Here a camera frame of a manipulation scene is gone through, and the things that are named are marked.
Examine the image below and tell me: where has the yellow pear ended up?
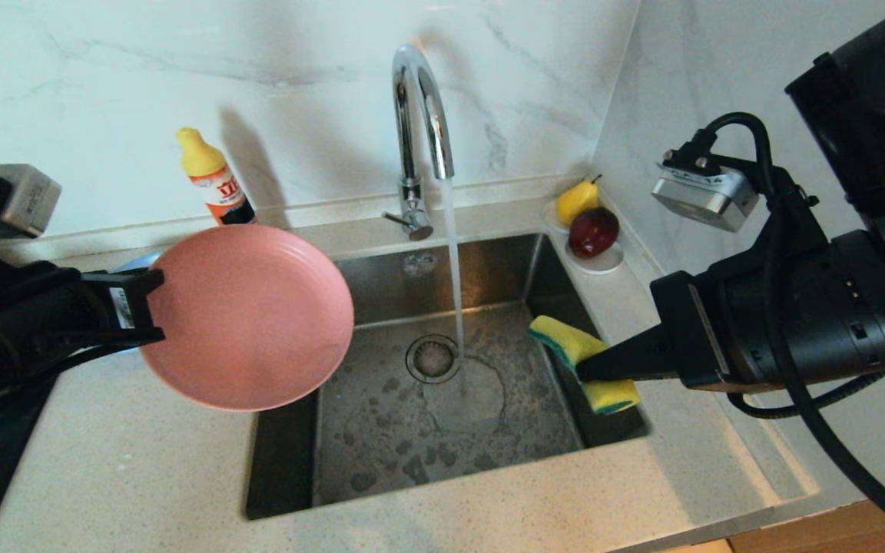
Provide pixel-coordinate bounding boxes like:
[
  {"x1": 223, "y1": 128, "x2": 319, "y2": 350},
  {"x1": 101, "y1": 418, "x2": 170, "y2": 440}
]
[{"x1": 555, "y1": 174, "x2": 602, "y2": 227}]

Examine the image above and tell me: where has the stainless steel sink basin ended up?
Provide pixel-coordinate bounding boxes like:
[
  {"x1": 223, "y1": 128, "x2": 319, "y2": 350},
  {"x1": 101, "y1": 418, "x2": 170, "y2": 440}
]
[{"x1": 244, "y1": 233, "x2": 652, "y2": 522}]

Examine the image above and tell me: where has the dark red apple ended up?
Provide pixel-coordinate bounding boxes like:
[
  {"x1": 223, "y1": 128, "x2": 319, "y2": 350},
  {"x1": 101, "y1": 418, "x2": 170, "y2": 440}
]
[{"x1": 568, "y1": 207, "x2": 620, "y2": 259}]

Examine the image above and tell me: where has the chrome gooseneck faucet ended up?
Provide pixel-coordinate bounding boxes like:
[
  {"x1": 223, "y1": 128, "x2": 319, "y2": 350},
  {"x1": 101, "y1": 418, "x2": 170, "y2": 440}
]
[{"x1": 381, "y1": 44, "x2": 456, "y2": 241}]

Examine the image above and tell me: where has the wooden cabinet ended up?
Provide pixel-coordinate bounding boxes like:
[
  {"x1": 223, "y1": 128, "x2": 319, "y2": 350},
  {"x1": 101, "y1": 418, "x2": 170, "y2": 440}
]
[{"x1": 727, "y1": 480, "x2": 885, "y2": 553}]

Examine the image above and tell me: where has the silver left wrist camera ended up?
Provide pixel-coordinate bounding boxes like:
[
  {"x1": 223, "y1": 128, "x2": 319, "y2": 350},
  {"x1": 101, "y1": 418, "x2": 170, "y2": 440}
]
[{"x1": 0, "y1": 164, "x2": 63, "y2": 239}]

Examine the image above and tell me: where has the small white saucer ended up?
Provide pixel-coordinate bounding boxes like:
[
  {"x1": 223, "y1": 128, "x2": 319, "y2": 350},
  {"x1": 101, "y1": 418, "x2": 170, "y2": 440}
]
[
  {"x1": 540, "y1": 199, "x2": 570, "y2": 234},
  {"x1": 565, "y1": 242, "x2": 625, "y2": 276}
]

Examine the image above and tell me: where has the blue plastic plate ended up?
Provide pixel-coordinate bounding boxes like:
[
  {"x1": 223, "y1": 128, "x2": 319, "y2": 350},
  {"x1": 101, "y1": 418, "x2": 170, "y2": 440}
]
[{"x1": 111, "y1": 250, "x2": 165, "y2": 275}]

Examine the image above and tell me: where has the yellow green sponge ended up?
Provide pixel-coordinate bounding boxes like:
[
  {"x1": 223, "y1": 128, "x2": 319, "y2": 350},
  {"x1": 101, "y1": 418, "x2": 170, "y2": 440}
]
[{"x1": 529, "y1": 315, "x2": 641, "y2": 416}]

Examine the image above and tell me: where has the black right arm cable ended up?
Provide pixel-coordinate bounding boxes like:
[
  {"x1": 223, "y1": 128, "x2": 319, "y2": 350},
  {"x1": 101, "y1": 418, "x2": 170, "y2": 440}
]
[{"x1": 708, "y1": 112, "x2": 885, "y2": 546}]

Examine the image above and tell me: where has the pink plastic plate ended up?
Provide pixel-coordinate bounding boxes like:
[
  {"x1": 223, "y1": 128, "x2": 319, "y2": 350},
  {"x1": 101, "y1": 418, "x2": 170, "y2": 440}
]
[{"x1": 139, "y1": 224, "x2": 355, "y2": 412}]

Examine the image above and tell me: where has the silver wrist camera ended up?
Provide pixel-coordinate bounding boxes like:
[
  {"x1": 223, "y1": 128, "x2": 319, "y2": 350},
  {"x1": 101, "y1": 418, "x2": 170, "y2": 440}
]
[
  {"x1": 0, "y1": 164, "x2": 63, "y2": 239},
  {"x1": 651, "y1": 146, "x2": 760, "y2": 233}
]

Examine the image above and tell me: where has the yellow-capped orange dish soap bottle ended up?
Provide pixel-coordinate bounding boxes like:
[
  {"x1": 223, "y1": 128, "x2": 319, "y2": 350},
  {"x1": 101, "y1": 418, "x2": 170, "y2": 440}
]
[{"x1": 176, "y1": 127, "x2": 257, "y2": 226}]

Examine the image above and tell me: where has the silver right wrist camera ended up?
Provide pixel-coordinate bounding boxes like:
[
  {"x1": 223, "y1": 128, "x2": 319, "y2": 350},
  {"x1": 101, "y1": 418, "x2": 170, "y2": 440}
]
[{"x1": 651, "y1": 146, "x2": 760, "y2": 233}]

